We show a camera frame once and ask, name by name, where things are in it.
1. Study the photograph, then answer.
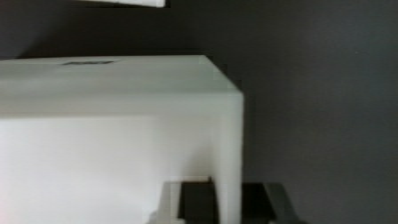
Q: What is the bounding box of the white drawer cabinet housing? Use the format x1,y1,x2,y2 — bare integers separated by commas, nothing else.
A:
77,0,168,8

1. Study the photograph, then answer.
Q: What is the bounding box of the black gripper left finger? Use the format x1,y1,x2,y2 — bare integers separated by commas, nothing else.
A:
146,181,216,224

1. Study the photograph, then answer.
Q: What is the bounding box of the white drawer box with knob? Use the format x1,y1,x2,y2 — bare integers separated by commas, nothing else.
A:
0,55,244,224

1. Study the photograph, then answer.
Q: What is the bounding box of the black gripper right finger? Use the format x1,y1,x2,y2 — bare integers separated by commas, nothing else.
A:
242,183,310,224

